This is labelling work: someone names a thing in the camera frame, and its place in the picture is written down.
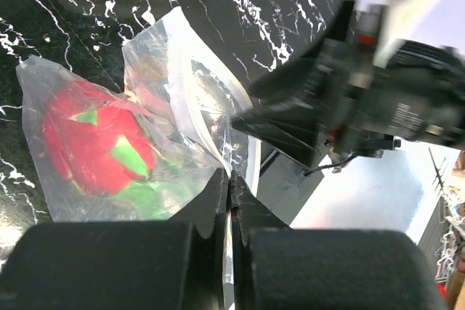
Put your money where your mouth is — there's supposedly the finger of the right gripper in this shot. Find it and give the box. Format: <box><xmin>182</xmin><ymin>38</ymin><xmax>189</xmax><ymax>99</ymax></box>
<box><xmin>248</xmin><ymin>41</ymin><xmax>327</xmax><ymax>106</ymax></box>
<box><xmin>231</xmin><ymin>105</ymin><xmax>319</xmax><ymax>169</ymax></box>

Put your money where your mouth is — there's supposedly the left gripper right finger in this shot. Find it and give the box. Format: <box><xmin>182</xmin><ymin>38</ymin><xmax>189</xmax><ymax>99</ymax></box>
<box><xmin>229</xmin><ymin>172</ymin><xmax>446</xmax><ymax>309</ymax></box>

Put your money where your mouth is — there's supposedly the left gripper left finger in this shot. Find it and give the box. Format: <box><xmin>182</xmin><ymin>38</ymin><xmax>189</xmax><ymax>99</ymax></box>
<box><xmin>1</xmin><ymin>170</ymin><xmax>228</xmax><ymax>309</ymax></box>

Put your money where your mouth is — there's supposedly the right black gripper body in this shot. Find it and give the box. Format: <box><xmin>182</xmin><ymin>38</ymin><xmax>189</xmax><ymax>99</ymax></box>
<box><xmin>312</xmin><ymin>0</ymin><xmax>464</xmax><ymax>157</ymax></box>

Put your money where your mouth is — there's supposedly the clear dotted zip top bag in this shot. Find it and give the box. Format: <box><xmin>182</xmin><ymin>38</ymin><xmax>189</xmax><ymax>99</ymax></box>
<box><xmin>16</xmin><ymin>7</ymin><xmax>261</xmax><ymax>221</ymax></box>

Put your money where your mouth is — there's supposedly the red dragon fruit toy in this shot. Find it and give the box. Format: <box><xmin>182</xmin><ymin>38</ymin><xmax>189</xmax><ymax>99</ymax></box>
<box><xmin>42</xmin><ymin>80</ymin><xmax>182</xmax><ymax>220</ymax></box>

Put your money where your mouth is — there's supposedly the black marble pattern mat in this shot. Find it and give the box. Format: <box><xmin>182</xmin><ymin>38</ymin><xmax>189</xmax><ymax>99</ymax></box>
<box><xmin>1</xmin><ymin>0</ymin><xmax>340</xmax><ymax>257</ymax></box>

